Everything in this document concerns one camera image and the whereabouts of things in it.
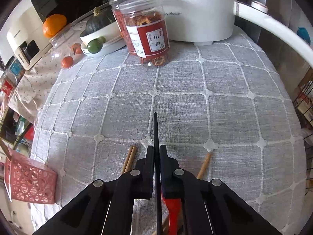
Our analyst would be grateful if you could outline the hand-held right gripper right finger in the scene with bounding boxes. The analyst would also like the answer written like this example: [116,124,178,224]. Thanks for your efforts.
[159,145,282,235]

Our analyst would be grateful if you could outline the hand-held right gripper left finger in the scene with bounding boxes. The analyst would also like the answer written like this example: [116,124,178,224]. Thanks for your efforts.
[33,146,155,235]

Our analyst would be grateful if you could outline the wooden chopstick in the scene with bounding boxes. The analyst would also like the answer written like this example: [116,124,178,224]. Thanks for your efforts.
[196,153,211,180]
[121,146,134,174]
[124,146,137,173]

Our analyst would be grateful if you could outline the black chopstick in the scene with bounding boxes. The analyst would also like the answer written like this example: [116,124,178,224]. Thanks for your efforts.
[154,113,164,235]

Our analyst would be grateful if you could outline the red plastic spoon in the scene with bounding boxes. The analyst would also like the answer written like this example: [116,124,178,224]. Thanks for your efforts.
[163,193,183,235]

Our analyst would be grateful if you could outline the pink perforated plastic basket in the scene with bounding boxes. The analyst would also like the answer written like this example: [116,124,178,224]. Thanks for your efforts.
[4,152,58,205]

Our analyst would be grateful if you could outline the grey checked tablecloth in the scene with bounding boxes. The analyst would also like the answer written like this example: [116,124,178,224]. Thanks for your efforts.
[29,26,307,235]

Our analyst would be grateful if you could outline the white bowl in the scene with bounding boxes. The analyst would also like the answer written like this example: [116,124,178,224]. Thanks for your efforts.
[79,22,126,57]

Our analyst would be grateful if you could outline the red label snack jar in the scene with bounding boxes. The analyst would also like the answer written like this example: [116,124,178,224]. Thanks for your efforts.
[117,0,170,67]
[106,0,139,54]

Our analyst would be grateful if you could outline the green round fruit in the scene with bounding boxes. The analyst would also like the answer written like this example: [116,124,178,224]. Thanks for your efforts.
[87,39,103,54]

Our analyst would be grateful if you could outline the floral tablecloth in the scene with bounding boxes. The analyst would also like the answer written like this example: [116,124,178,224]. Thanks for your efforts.
[7,46,81,125]

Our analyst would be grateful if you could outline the clear glass jar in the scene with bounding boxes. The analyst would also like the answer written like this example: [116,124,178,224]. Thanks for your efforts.
[49,26,84,69]

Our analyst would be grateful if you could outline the white electric cooker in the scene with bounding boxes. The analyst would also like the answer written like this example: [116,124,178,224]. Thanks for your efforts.
[130,0,313,67]

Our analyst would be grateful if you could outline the dark green squash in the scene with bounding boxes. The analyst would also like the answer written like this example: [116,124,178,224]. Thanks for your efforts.
[83,7,118,35]

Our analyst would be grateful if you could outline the red label nut jar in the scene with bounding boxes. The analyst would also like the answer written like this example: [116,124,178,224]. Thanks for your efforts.
[0,77,15,96]

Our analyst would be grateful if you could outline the blue label clear jar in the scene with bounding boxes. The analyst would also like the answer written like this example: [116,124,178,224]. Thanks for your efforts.
[6,56,26,79]

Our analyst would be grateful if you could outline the large orange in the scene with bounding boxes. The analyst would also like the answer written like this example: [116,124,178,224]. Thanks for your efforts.
[43,14,67,39]

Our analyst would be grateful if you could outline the cream air fryer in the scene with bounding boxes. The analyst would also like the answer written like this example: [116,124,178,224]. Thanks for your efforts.
[6,23,53,70]

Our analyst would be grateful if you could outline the blue plastic bag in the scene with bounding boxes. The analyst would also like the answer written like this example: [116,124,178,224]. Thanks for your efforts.
[297,26,311,45]

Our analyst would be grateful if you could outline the black wire rack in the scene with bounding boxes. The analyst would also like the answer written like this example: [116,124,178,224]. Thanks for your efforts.
[292,77,313,142]

